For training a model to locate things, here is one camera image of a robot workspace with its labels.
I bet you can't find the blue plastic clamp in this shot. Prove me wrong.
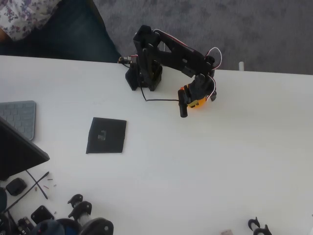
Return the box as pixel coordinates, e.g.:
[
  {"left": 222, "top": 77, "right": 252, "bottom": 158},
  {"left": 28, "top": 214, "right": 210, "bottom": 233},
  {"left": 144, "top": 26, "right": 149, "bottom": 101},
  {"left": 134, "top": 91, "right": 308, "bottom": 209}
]
[{"left": 57, "top": 218, "right": 80, "bottom": 235}]

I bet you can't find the person's forearm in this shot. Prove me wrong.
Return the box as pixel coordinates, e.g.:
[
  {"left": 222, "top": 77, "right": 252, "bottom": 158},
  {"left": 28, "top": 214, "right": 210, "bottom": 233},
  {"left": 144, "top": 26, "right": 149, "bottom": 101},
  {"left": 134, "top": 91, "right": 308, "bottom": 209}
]
[{"left": 0, "top": 28, "right": 12, "bottom": 42}]

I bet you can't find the black hooked clamp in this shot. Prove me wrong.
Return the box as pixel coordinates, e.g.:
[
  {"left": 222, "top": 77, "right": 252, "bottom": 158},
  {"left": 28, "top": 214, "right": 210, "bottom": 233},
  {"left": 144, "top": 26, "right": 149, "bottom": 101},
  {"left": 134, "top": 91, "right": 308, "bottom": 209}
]
[{"left": 247, "top": 216, "right": 260, "bottom": 231}]

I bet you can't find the floral shirt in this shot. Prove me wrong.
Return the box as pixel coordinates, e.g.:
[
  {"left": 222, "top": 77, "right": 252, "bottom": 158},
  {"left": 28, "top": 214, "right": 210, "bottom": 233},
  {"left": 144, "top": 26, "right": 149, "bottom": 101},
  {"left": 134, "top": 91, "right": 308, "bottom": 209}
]
[{"left": 0, "top": 0, "right": 61, "bottom": 41}]

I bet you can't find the controller board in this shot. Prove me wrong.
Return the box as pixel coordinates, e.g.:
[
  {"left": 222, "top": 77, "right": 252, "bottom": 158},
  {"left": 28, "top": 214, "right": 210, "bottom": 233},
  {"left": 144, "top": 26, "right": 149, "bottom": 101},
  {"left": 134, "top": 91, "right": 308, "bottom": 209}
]
[{"left": 118, "top": 55, "right": 137, "bottom": 66}]

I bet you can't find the dark round object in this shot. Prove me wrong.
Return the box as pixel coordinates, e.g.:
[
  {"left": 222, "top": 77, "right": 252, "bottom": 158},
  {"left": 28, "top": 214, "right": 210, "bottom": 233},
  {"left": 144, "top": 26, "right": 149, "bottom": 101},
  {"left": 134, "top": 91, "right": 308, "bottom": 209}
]
[{"left": 0, "top": 187, "right": 8, "bottom": 213}]

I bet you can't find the white red elbow servo cable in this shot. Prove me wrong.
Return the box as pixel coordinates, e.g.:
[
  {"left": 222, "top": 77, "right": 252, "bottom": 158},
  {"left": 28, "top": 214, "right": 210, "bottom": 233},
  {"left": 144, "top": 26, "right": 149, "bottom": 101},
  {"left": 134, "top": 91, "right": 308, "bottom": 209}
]
[{"left": 153, "top": 29, "right": 196, "bottom": 51}]

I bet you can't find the thin black cable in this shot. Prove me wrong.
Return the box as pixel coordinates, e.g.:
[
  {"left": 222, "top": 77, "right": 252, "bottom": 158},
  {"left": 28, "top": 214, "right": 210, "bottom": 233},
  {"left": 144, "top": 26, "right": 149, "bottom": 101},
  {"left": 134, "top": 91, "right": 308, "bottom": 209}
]
[
  {"left": 4, "top": 171, "right": 50, "bottom": 213},
  {"left": 25, "top": 170, "right": 49, "bottom": 200}
]

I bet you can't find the black clamp with silver tube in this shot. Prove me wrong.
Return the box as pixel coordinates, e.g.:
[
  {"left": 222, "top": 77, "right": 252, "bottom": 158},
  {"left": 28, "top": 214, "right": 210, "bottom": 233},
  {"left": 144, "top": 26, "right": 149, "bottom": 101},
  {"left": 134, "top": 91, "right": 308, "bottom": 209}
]
[{"left": 253, "top": 224, "right": 272, "bottom": 235}]

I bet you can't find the small black case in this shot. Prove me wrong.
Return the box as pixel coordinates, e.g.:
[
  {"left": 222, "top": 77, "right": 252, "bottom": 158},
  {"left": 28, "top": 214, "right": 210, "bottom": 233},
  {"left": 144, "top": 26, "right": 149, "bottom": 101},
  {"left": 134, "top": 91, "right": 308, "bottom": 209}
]
[{"left": 5, "top": 178, "right": 27, "bottom": 196}]

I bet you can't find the black square mat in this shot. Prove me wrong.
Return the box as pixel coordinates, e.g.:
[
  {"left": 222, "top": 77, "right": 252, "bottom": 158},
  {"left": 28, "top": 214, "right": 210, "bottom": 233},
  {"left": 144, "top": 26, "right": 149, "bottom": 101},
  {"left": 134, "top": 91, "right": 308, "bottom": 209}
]
[{"left": 85, "top": 117, "right": 127, "bottom": 155}]

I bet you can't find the black square plate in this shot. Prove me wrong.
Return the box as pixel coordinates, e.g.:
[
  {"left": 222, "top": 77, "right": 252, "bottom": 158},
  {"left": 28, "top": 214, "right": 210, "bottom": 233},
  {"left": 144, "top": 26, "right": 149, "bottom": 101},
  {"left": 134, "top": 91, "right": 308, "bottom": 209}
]
[{"left": 30, "top": 205, "right": 55, "bottom": 225}]

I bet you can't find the grey keyboard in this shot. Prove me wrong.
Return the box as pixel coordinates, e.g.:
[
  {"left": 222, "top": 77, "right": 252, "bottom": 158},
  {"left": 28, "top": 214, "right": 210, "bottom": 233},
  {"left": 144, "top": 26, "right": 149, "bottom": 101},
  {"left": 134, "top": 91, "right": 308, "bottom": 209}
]
[{"left": 0, "top": 100, "right": 37, "bottom": 141}]

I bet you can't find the black camera cable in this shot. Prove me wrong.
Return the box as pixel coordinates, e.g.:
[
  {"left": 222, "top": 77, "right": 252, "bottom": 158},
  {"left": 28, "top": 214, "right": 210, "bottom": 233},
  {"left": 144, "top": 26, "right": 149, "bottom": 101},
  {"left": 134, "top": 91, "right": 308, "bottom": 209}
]
[{"left": 140, "top": 85, "right": 180, "bottom": 102}]

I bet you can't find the yellow rubber duck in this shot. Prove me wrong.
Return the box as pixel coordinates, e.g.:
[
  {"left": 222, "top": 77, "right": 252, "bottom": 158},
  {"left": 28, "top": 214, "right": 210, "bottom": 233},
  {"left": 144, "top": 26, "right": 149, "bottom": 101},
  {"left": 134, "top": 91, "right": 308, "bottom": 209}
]
[{"left": 180, "top": 84, "right": 208, "bottom": 111}]

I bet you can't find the dark blue cap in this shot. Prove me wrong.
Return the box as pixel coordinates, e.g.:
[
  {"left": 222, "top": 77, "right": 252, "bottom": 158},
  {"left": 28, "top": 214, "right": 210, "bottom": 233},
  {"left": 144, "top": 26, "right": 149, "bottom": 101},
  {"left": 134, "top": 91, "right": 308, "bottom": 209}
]
[{"left": 30, "top": 219, "right": 66, "bottom": 235}]

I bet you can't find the white red wrist servo cable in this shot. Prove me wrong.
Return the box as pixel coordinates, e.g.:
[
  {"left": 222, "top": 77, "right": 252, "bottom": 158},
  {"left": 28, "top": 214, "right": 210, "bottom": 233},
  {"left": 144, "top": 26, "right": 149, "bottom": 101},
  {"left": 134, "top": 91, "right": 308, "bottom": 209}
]
[{"left": 205, "top": 47, "right": 223, "bottom": 101}]

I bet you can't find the black circuit board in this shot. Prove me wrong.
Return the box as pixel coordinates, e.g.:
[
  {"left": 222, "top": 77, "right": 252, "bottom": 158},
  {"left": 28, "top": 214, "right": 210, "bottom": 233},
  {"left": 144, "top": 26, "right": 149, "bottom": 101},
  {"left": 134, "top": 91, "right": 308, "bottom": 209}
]
[{"left": 17, "top": 216, "right": 34, "bottom": 234}]

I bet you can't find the black laptop screen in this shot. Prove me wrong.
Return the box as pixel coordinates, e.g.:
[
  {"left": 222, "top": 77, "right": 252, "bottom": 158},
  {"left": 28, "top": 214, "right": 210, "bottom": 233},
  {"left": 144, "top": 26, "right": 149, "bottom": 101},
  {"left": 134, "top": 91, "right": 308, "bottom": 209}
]
[{"left": 0, "top": 116, "right": 50, "bottom": 181}]

